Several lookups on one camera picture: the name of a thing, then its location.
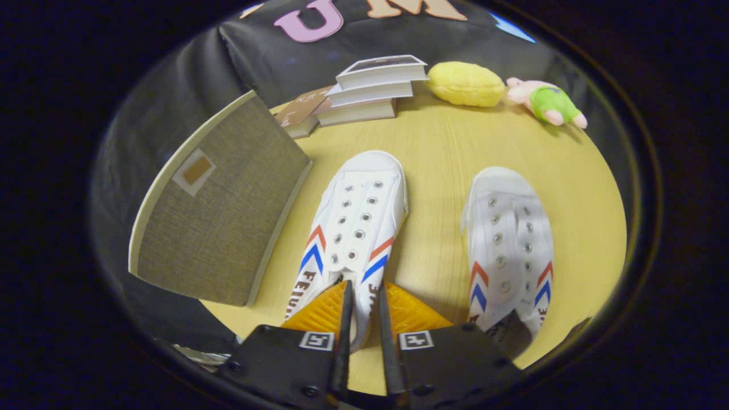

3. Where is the yellow plush cushion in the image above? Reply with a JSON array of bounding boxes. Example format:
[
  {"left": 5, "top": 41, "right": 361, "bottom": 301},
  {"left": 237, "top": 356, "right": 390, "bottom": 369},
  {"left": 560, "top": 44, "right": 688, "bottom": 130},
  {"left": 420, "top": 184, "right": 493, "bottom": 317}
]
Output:
[{"left": 427, "top": 61, "right": 506, "bottom": 108}]

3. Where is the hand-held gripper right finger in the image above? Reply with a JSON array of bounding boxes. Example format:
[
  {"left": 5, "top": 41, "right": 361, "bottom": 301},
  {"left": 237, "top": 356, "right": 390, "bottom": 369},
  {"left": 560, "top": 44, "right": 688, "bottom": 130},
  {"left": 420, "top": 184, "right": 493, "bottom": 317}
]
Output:
[{"left": 378, "top": 282, "right": 523, "bottom": 409}]

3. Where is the white book with portrait cover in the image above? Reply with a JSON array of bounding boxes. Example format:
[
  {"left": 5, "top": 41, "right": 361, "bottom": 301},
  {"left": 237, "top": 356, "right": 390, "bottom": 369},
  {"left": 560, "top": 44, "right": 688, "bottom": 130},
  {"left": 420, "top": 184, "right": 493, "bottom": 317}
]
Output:
[{"left": 335, "top": 55, "right": 429, "bottom": 91}]

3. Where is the black backdrop cloth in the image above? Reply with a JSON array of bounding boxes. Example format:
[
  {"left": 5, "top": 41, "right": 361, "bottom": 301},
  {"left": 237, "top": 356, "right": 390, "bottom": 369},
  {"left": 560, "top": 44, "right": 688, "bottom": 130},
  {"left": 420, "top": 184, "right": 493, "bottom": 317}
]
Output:
[{"left": 88, "top": 0, "right": 621, "bottom": 354}]

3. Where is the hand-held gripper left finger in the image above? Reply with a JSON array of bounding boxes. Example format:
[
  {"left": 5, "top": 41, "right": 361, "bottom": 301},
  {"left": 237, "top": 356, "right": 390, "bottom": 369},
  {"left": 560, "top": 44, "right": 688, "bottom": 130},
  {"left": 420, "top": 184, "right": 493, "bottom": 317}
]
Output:
[{"left": 219, "top": 279, "right": 354, "bottom": 410}]

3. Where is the brown cover book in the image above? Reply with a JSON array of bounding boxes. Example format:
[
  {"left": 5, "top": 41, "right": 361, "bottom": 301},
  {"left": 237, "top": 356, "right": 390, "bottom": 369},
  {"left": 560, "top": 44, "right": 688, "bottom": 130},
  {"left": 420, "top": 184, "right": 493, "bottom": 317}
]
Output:
[{"left": 275, "top": 85, "right": 334, "bottom": 139}]

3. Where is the thick white book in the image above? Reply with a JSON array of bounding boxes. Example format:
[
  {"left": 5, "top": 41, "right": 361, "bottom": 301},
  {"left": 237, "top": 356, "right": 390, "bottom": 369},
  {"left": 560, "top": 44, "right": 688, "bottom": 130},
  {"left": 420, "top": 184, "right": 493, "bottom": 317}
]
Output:
[{"left": 326, "top": 81, "right": 415, "bottom": 109}]

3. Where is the pink plush toy green shirt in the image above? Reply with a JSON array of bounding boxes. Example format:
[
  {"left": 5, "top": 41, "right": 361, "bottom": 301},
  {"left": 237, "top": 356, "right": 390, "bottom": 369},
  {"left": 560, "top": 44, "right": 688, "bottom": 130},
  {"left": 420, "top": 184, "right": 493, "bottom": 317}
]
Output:
[{"left": 506, "top": 77, "right": 588, "bottom": 129}]

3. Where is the white striped canvas shoe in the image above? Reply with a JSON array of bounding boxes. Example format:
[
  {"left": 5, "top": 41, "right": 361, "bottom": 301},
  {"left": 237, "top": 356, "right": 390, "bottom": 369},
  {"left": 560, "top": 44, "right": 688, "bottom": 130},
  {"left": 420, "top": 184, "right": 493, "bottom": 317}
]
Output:
[
  {"left": 285, "top": 150, "right": 409, "bottom": 354},
  {"left": 460, "top": 166, "right": 555, "bottom": 359}
]

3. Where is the grey fabric storage box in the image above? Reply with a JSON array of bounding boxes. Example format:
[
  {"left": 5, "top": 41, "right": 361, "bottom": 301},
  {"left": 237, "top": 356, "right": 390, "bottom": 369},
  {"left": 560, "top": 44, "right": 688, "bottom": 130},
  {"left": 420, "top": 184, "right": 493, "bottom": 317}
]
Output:
[{"left": 128, "top": 90, "right": 314, "bottom": 308}]

